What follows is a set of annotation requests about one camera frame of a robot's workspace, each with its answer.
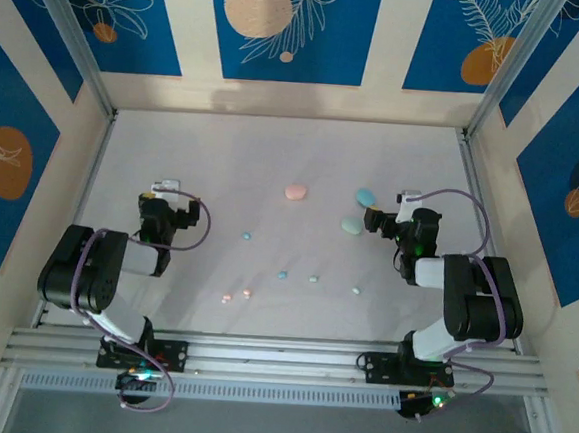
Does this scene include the grey slotted cable duct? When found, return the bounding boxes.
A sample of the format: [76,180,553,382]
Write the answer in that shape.
[19,361,402,418]

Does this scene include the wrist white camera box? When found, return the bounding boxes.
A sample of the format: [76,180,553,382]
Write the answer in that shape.
[392,188,424,227]
[150,177,183,203]

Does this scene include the aluminium table side rail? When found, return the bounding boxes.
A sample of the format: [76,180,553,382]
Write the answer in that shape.
[440,129,542,355]
[32,104,121,333]

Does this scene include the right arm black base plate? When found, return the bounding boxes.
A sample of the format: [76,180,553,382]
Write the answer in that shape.
[359,350,458,391]

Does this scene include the pink earbud charging case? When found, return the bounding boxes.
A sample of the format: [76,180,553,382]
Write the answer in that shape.
[284,182,309,203]

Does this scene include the left black control board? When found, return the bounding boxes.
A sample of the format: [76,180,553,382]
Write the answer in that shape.
[113,366,163,408]

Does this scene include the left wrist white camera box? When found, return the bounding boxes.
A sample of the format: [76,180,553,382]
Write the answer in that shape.
[150,177,183,203]

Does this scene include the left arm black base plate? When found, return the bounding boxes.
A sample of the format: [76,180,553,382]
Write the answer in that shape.
[95,334,190,375]

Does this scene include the right black control board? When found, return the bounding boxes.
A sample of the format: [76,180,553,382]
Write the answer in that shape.
[396,389,457,424]

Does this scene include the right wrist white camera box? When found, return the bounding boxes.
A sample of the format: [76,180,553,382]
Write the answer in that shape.
[392,188,424,227]

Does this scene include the black control board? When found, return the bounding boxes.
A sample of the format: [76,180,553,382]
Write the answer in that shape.
[396,389,457,424]
[113,366,163,408]

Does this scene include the aluminium mounting rail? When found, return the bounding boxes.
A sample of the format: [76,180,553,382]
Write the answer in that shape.
[0,311,553,411]

